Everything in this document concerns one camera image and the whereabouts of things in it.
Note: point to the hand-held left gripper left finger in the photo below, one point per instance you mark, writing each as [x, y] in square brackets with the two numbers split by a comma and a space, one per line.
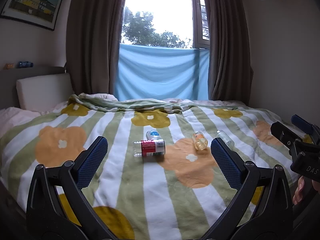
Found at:
[92, 165]

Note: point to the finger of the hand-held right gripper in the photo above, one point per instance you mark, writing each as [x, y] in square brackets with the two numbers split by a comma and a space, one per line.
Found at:
[285, 136]
[303, 124]

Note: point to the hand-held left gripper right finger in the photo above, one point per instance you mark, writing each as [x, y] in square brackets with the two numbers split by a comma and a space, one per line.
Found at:
[225, 165]

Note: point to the red-labelled plastic bottle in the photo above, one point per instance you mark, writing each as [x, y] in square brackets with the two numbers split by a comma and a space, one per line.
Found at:
[149, 148]

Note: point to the person's right hand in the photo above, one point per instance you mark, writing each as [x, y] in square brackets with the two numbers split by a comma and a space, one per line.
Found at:
[299, 190]

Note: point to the clear slim bottle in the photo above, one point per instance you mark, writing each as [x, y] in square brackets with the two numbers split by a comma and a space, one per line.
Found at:
[225, 138]

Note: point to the clear yellow orange jar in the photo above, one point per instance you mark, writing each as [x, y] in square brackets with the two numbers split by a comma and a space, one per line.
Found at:
[200, 141]

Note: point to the striped flower printed blanket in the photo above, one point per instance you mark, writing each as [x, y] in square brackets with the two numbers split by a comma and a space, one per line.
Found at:
[130, 180]

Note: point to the small white blue bottle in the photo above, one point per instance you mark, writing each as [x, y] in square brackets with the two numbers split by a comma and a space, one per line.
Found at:
[153, 134]

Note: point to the white headboard cushion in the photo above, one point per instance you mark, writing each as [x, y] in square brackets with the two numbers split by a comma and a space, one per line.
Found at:
[43, 91]

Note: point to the brown curtain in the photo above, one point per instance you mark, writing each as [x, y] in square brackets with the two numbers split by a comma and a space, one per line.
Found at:
[228, 42]
[95, 37]

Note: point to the grey headboard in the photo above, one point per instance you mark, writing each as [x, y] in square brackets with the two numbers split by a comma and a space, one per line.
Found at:
[30, 70]

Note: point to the light blue cloth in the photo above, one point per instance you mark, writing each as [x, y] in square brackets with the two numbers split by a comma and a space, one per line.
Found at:
[160, 72]

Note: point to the blue toy car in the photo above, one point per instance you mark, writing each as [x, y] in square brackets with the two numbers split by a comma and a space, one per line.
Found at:
[25, 64]

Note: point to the small orange figure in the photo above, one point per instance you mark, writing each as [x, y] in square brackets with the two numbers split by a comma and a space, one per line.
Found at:
[9, 66]

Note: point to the brown window frame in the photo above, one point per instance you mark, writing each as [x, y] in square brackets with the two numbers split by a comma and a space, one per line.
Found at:
[201, 15]

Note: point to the framed wall picture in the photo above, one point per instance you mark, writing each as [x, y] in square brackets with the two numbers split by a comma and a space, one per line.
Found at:
[32, 1]

